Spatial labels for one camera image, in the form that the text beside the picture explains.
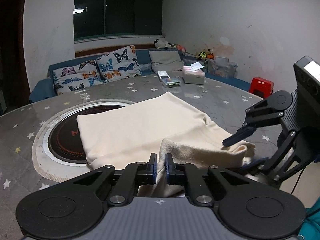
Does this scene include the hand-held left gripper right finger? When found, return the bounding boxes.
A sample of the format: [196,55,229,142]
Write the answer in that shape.
[165,153,250,207]

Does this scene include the green card stack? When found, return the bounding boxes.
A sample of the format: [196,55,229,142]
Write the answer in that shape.
[161,78,181,88]

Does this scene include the grey pillow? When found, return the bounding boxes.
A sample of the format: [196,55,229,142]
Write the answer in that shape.
[149,50,183,72]

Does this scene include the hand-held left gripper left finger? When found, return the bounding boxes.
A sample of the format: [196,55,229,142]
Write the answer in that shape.
[72,153,158,207]

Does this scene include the clear plastic storage bin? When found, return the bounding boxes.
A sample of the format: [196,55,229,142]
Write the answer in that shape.
[206,57,238,78]

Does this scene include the dark window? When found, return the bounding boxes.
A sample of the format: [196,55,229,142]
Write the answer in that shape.
[74,0,163,42]

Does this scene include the black and white plush toy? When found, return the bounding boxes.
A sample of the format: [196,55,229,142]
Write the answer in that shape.
[154,39,175,50]

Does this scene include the dark wooden door frame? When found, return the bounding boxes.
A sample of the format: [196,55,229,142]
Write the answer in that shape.
[0,0,28,117]

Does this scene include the teal clothing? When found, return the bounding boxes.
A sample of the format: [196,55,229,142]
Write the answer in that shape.
[299,204,320,240]

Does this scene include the cream garment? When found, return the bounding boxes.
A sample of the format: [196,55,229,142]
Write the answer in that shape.
[76,92,255,198]

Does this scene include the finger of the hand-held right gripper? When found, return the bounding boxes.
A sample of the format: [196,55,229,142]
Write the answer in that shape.
[241,131,299,178]
[222,97,285,147]

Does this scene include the black cable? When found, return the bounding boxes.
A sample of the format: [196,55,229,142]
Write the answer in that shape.
[291,166,305,194]

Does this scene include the white tissue box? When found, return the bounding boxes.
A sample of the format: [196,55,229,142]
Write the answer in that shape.
[182,62,206,84]

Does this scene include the square butterfly print pillow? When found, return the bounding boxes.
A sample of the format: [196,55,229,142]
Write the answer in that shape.
[96,45,142,83]

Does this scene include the round black cooktop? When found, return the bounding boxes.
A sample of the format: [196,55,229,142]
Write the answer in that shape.
[47,105,125,159]

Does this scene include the red plastic stool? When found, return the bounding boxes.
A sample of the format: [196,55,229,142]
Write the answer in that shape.
[249,77,274,98]

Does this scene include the wide butterfly print pillow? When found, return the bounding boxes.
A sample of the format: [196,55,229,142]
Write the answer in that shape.
[52,59,104,95]

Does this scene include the blue sofa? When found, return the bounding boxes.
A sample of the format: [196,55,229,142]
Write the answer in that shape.
[29,49,250,104]

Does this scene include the orange yellow toy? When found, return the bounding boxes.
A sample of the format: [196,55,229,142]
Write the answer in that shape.
[196,49,215,60]

